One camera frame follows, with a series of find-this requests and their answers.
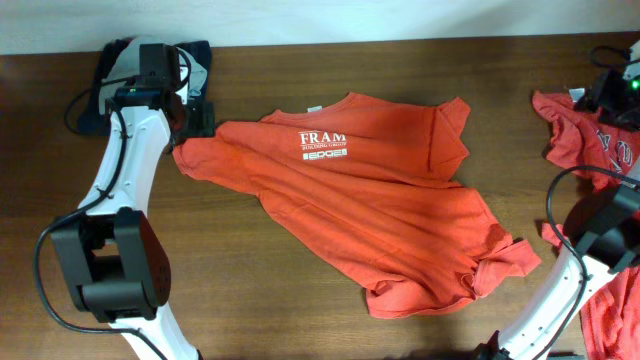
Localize red FRAM t-shirt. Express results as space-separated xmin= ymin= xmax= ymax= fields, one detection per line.
xmin=173 ymin=93 xmax=540 ymax=319

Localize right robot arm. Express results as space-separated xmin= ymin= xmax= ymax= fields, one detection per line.
xmin=473 ymin=65 xmax=639 ymax=359

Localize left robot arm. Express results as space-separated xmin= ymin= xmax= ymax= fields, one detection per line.
xmin=33 ymin=43 xmax=214 ymax=359

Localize folded dark navy garment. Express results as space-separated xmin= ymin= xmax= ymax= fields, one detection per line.
xmin=64 ymin=38 xmax=208 ymax=136

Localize red soccer t-shirt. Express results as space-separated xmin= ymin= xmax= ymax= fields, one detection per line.
xmin=532 ymin=91 xmax=639 ymax=360

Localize light grey crumpled garment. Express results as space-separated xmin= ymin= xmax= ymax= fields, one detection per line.
xmin=98 ymin=36 xmax=212 ymax=115

